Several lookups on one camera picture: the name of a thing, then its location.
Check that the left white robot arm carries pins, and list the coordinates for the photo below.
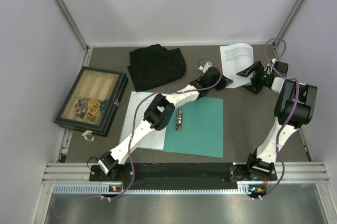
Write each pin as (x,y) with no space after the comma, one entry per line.
(158,115)

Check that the teal file folder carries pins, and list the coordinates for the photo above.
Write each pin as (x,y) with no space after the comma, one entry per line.
(202,130)

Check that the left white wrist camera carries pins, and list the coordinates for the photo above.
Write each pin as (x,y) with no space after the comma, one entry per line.
(206,65)

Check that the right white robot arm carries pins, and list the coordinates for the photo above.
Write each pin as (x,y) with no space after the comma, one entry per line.
(294,108)

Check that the black glass-lid display box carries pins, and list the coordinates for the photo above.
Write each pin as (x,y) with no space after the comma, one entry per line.
(93,100)

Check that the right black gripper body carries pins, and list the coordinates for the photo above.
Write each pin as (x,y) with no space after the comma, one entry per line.
(259,80)

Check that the grey slotted cable duct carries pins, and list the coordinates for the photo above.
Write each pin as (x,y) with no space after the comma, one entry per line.
(106,189)

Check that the white zip tie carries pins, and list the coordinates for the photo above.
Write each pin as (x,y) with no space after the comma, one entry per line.
(88,135)

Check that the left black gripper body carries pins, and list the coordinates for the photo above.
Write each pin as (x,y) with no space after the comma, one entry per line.
(216,82)

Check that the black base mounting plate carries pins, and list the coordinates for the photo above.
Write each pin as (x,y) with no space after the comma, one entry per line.
(180,176)

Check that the white paper sheet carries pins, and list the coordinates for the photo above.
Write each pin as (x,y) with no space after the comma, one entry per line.
(234,59)
(153,141)

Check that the black folder clip mechanism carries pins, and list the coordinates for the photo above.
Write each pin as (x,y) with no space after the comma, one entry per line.
(178,120)

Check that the black folded cloth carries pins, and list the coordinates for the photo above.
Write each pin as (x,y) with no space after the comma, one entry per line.
(155,66)

